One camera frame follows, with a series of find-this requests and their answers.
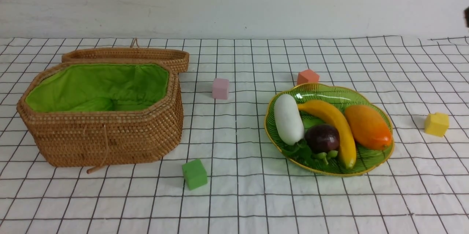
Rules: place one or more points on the white plastic radish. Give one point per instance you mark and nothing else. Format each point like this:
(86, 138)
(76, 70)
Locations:
(290, 129)

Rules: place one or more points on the dark purple mangosteen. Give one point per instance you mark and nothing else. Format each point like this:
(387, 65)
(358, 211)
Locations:
(324, 142)

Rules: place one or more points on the yellow plastic banana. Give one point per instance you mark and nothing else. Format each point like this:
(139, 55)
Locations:
(331, 115)

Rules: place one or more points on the orange plastic mango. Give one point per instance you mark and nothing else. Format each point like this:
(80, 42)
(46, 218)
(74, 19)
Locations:
(368, 127)

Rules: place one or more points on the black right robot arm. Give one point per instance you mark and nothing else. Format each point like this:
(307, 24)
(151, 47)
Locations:
(466, 17)

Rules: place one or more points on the pink foam cube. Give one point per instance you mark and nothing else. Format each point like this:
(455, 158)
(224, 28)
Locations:
(220, 88)

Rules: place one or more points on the woven wicker basket lid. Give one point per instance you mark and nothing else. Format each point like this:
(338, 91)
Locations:
(176, 60)

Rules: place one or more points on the orange foam cube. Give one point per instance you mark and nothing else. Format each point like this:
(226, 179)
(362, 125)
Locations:
(307, 76)

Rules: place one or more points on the green foam cube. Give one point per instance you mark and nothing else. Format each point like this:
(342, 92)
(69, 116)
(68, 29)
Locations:
(195, 174)

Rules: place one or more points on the green glass leaf plate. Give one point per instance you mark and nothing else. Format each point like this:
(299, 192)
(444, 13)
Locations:
(339, 97)

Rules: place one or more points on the woven wicker basket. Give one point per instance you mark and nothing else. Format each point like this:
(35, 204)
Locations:
(101, 112)

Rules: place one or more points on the yellow foam cube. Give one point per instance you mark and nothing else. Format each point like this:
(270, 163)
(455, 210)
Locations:
(436, 124)

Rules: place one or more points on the checkered white tablecloth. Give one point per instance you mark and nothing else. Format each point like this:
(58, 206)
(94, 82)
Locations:
(252, 188)

